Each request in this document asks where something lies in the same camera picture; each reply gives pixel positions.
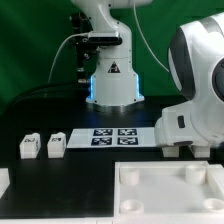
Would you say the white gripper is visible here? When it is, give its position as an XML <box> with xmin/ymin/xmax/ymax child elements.
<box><xmin>154</xmin><ymin>105</ymin><xmax>224</xmax><ymax>147</ymax></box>

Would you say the white square table top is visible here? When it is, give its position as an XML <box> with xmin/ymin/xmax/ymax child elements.
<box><xmin>114</xmin><ymin>161</ymin><xmax>224</xmax><ymax>224</ymax></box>

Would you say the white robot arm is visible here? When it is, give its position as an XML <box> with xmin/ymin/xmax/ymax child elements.
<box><xmin>71</xmin><ymin>0</ymin><xmax>224</xmax><ymax>147</ymax></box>

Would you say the white sheet with markers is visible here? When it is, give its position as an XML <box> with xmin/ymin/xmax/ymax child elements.
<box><xmin>67</xmin><ymin>127</ymin><xmax>156</xmax><ymax>148</ymax></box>

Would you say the white right edge block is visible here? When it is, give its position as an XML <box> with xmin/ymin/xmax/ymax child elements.
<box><xmin>206</xmin><ymin>164</ymin><xmax>224</xmax><ymax>200</ymax></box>

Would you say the white edge block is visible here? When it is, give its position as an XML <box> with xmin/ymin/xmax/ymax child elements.
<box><xmin>0</xmin><ymin>168</ymin><xmax>10</xmax><ymax>198</ymax></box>
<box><xmin>206</xmin><ymin>164</ymin><xmax>224</xmax><ymax>200</ymax></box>

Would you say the white left edge block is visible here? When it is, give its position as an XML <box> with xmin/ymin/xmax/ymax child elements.
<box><xmin>0</xmin><ymin>168</ymin><xmax>10</xmax><ymax>198</ymax></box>

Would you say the black camera on stand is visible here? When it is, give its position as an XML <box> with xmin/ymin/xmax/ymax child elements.
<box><xmin>70</xmin><ymin>12</ymin><xmax>97</xmax><ymax>84</ymax></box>

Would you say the black cable bundle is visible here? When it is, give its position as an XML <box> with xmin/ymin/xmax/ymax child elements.
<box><xmin>3</xmin><ymin>81</ymin><xmax>91</xmax><ymax>116</ymax></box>

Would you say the white camera cable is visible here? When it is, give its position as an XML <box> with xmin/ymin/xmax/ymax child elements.
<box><xmin>46</xmin><ymin>32</ymin><xmax>90</xmax><ymax>85</ymax></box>

